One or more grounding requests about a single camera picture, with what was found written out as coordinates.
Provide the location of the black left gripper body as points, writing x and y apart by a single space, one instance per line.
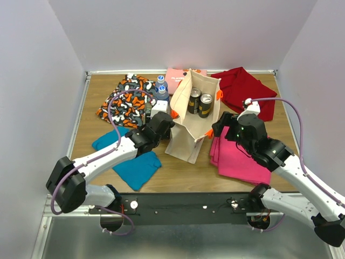
167 136

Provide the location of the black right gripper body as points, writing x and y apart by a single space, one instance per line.
244 142

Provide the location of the green glass bottle front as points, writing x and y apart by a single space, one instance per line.
147 112

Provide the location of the Pocari Sweat bottle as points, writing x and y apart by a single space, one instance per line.
162 94
161 82

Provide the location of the beige canvas tote bag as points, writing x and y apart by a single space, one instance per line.
190 129

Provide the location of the dark can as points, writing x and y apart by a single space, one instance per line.
193 104

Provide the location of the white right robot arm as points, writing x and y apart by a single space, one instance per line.
320 207

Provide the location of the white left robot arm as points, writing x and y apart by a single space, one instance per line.
70 181

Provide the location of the dark red cloth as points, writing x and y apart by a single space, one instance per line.
238 85

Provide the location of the orange camouflage cloth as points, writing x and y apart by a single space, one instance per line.
128 109

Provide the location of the magenta folded cloth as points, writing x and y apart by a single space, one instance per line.
232 161

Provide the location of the teal folded cloth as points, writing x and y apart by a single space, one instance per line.
136 172

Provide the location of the light pink printed cloth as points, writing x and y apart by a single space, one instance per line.
173 78

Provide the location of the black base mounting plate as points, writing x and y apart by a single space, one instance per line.
189 208

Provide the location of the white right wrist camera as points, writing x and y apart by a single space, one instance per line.
250 107

